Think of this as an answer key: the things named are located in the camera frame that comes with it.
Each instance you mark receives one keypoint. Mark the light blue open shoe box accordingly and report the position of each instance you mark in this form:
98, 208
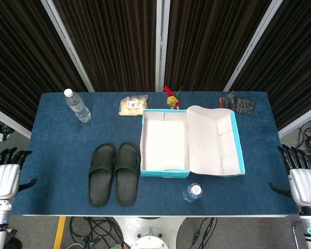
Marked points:
210, 145

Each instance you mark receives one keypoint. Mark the grey partition post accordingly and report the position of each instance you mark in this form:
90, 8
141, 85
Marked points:
300, 122
162, 39
252, 46
10, 122
69, 46

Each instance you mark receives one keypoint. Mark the grey striped knit glove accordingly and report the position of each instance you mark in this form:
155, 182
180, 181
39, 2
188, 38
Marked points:
237, 103

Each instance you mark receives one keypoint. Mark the labelled clear water bottle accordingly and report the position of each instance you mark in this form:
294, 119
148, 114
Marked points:
77, 106

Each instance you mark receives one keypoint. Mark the round white robot base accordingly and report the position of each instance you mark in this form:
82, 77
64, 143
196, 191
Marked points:
150, 242

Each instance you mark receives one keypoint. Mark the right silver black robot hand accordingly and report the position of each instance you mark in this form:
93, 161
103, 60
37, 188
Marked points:
304, 185

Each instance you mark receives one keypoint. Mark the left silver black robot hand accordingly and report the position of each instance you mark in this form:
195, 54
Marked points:
3, 180

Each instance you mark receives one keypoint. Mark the dark brown pleated curtain panel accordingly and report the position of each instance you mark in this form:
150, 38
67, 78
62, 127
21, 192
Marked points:
295, 64
210, 39
15, 64
114, 39

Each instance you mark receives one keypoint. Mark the black rubber slipper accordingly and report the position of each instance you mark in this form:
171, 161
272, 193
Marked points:
101, 179
127, 181

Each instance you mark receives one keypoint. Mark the blue table mat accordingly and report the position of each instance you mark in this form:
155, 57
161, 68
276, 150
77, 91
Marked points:
54, 155

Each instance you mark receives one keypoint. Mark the yellow floor tape strip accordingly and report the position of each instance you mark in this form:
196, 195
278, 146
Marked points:
59, 232

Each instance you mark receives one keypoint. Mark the clear snack bag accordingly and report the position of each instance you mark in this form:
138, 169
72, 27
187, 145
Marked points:
133, 105

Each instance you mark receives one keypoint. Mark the colourful feather toy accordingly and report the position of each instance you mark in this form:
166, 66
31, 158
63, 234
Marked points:
172, 99

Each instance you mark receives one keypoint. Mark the grey metal chair frame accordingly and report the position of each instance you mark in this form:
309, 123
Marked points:
296, 233

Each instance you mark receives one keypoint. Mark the small clear water bottle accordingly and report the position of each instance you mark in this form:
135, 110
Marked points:
193, 192

